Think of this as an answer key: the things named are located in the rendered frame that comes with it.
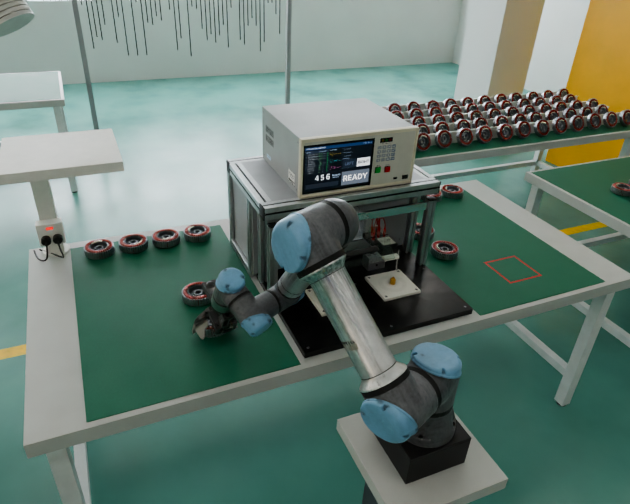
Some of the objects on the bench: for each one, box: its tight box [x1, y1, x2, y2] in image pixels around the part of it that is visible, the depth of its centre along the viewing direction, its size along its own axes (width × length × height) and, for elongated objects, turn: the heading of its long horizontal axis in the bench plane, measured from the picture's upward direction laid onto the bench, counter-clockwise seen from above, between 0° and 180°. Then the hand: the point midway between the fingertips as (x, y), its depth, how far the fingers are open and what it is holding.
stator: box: [182, 282, 211, 307], centre depth 188 cm, size 11×11×4 cm
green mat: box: [70, 225, 301, 422], centre depth 188 cm, size 94×61×1 cm, turn 20°
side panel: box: [227, 171, 257, 277], centre depth 205 cm, size 28×3×32 cm, turn 20°
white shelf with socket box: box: [0, 128, 124, 262], centre depth 194 cm, size 35×37×46 cm
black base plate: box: [257, 245, 473, 358], centre depth 194 cm, size 47×64×2 cm
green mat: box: [411, 189, 605, 316], centre depth 235 cm, size 94×61×1 cm, turn 20°
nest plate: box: [365, 269, 421, 302], centre depth 197 cm, size 15×15×1 cm
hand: (212, 324), depth 174 cm, fingers closed on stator, 13 cm apart
